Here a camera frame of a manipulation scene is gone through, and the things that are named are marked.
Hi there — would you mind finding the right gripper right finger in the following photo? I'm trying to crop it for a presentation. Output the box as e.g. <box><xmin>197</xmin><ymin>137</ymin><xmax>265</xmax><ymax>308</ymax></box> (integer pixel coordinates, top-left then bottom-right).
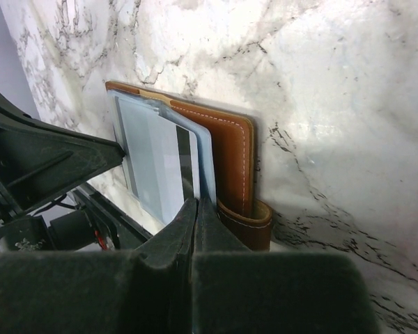
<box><xmin>192</xmin><ymin>199</ymin><xmax>380</xmax><ymax>333</ymax></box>

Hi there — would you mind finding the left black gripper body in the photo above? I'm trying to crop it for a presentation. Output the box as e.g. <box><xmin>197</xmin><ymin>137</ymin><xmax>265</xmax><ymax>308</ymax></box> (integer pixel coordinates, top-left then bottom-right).
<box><xmin>0</xmin><ymin>184</ymin><xmax>152</xmax><ymax>252</ymax></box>

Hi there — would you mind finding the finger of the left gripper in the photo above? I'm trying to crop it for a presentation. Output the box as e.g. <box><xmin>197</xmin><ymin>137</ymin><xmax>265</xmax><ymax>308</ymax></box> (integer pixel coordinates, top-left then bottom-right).
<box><xmin>0</xmin><ymin>93</ymin><xmax>124</xmax><ymax>218</ymax></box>

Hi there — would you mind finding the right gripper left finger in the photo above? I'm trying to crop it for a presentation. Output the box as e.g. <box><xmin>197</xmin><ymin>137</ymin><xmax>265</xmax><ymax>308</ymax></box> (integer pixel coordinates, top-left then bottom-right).
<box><xmin>0</xmin><ymin>200</ymin><xmax>197</xmax><ymax>333</ymax></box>

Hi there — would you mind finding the brown leather card holder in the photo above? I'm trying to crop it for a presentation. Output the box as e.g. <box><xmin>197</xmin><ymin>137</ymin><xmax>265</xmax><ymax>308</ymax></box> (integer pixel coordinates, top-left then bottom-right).
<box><xmin>105</xmin><ymin>81</ymin><xmax>272</xmax><ymax>251</ymax></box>

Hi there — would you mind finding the grey magnetic stripe card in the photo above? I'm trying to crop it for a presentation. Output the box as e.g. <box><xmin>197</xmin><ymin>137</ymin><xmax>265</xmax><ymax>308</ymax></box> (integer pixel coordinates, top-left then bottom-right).
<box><xmin>111</xmin><ymin>92</ymin><xmax>201</xmax><ymax>225</ymax></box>

